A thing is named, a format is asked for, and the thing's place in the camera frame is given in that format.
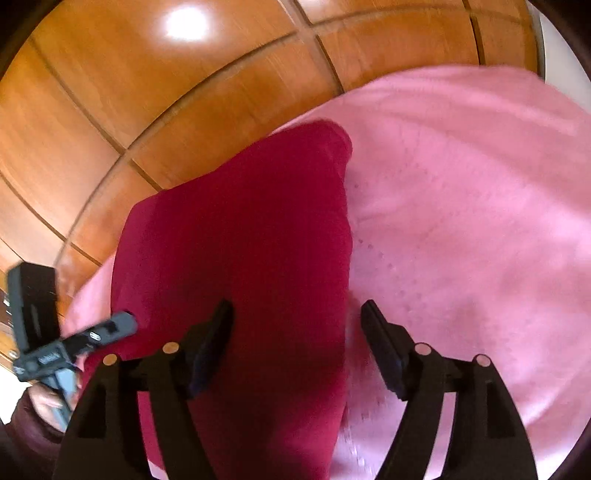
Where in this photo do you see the dark red garment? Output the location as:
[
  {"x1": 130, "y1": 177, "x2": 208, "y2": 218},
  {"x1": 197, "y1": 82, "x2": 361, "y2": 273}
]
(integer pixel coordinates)
[{"x1": 109, "y1": 121, "x2": 352, "y2": 479}]

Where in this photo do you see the person's left hand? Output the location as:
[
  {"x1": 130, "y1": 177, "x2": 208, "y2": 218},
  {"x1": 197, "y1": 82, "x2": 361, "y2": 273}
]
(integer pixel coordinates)
[{"x1": 27, "y1": 382, "x2": 81, "y2": 433}]

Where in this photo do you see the wooden wardrobe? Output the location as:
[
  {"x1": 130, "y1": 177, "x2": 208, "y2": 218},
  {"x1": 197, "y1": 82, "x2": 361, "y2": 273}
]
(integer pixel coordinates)
[{"x1": 1, "y1": 1, "x2": 543, "y2": 307}]

